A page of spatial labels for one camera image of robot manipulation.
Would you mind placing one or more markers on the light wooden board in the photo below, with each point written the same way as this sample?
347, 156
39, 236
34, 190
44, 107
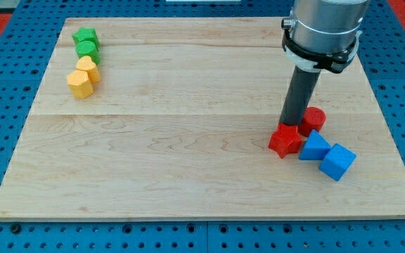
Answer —
178, 129

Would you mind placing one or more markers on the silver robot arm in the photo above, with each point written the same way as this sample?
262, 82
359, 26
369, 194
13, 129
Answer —
323, 34

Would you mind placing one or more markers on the yellow hexagon block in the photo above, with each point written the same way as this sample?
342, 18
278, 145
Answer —
79, 83

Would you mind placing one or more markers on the yellow heart block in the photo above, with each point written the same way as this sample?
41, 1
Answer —
86, 64

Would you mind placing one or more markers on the red star block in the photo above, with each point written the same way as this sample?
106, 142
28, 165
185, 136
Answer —
285, 140

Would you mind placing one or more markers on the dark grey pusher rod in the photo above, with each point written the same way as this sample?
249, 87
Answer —
298, 96

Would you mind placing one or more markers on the green cylinder block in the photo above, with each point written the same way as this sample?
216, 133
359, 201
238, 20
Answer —
88, 48

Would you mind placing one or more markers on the green star block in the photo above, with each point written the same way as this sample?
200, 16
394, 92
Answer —
85, 34

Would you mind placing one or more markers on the red cylinder block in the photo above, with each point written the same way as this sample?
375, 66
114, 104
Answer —
313, 119

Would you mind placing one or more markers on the blue cube block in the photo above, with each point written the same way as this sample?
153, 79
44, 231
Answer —
337, 161

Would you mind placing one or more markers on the blue triangle block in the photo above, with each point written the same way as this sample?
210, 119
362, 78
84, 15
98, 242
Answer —
315, 148

